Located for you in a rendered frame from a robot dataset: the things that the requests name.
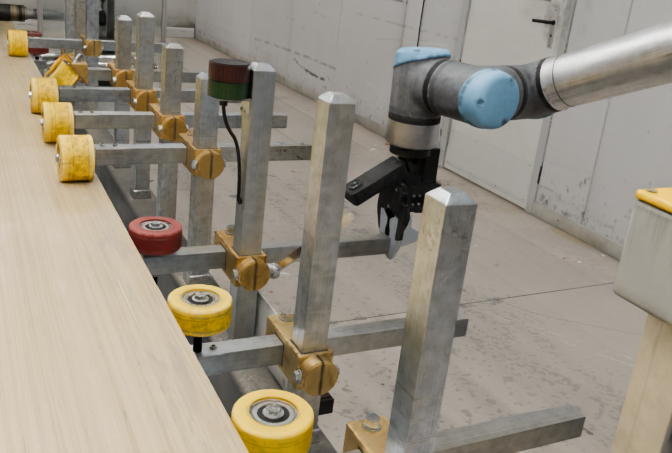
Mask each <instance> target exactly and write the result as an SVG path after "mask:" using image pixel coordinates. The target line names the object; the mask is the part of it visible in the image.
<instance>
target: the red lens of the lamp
mask: <svg viewBox="0 0 672 453"><path fill-rule="evenodd" d="M249 64H250V63H249ZM250 75H251V64H250V65H248V66H240V67H239V66H225V65H220V64H215V63H213V62H211V60H209V67H208V77H209V78H211V79H214V80H218V81H224V82H248V81H250Z"/></svg>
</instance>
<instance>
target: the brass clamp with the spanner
mask: <svg viewBox="0 0 672 453"><path fill-rule="evenodd" d="M225 231H226V230H222V231H215V235H214V245H219V244H221V246H222V247H223V248H224V249H225V251H226V259H225V268H222V270H223V272H224V273H225V274H226V276H227V277H228V278H229V280H230V281H231V282H232V284H233V285H234V286H235V287H241V286H242V287H243V288H244V289H246V290H248V291H256V290H259V289H261V288H263V287H264V286H265V285H266V284H267V282H268V281H269V278H270V269H269V267H268V266H267V265H266V260H267V256H266V254H265V253H264V252H263V251H262V250H261V254H253V255H239V254H238V253H237V252H236V250H235V249H234V248H233V238H234V235H228V234H226V233H225Z"/></svg>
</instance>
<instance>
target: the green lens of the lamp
mask: <svg viewBox="0 0 672 453"><path fill-rule="evenodd" d="M249 88H250V81H249V82H248V83H246V84H225V83H219V82H215V81H212V80H210V79H209V78H208V84H207V95H209V96H211V97H214V98H219V99H226V100H244V99H248V98H249Z"/></svg>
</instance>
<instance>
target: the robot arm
mask: <svg viewBox="0 0 672 453"><path fill-rule="evenodd" d="M450 58H451V54H450V51H449V50H448V49H443V48H432V47H402V48H400V49H398V50H397V52H396V56H395V62H394V65H393V78H392V86H391V95H390V103H389V112H388V119H387V128H386V136H385V140H386V142H388V143H389V144H390V148H389V151H390V152H391V153H393V154H395V155H398V159H397V158H396V157H394V156H391V157H390V158H388V159H386V160H385V161H383V162H381V163H380V164H378V165H376V166H375V167H373V168H371V169H370V170H368V171H367V172H365V173H363V174H362V175H360V176H358V177H357V178H355V179H353V180H352V181H350V182H348V183H347V184H346V191H345V199H346V200H348V201H349V202H351V203H352V204H353V205H355V206H359V205H360V204H362V203H363V202H365V201H367V200H368V199H370V198H372V197H373V196H375V195H376V194H378V193H379V197H378V203H377V215H378V227H379V230H380V233H381V232H383V233H384V234H386V235H387V236H388V237H390V238H391V242H390V249H389V254H386V256H387V258H389V259H390V260H392V259H393V258H394V257H395V256H396V254H397V253H398V251H399V249H400V248H401V247H403V246H406V245H409V244H411V243H414V242H416V241H418V236H419V230H417V229H415V228H413V227H412V216H411V215H410V212H414V213H422V211H423V205H424V198H425V194H426V193H427V192H429V191H431V190H434V189H436V188H438V187H441V184H440V183H438V182H436V176H437V169H438V162H439V155H440V149H439V148H435V147H436V146H437V143H438V136H439V129H440V121H441V116H445V117H448V118H451V119H454V120H457V121H461V122H464V123H467V124H469V125H471V126H473V127H476V128H479V129H489V130H492V129H497V128H500V127H502V126H503V125H505V124H506V123H507V122H509V120H520V119H542V118H546V117H549V116H551V115H553V114H554V113H556V112H560V111H564V110H567V109H568V108H571V107H575V106H579V105H583V104H587V103H591V102H595V101H599V100H603V99H607V98H612V97H616V96H620V95H624V94H628V93H632V92H636V91H640V90H644V89H648V88H652V87H656V86H661V85H665V84H669V83H672V20H671V21H667V22H664V23H661V24H658V25H654V26H651V27H648V28H645V29H642V30H638V31H635V32H632V33H629V34H626V35H622V36H619V37H616V38H613V39H609V40H606V41H603V42H600V43H597V44H593V45H590V46H587V47H584V48H580V49H577V50H574V51H571V52H568V53H564V54H561V55H558V56H550V57H547V58H543V59H540V60H537V61H534V62H531V63H527V64H523V65H500V66H477V65H471V64H467V63H463V62H459V61H455V60H450Z"/></svg>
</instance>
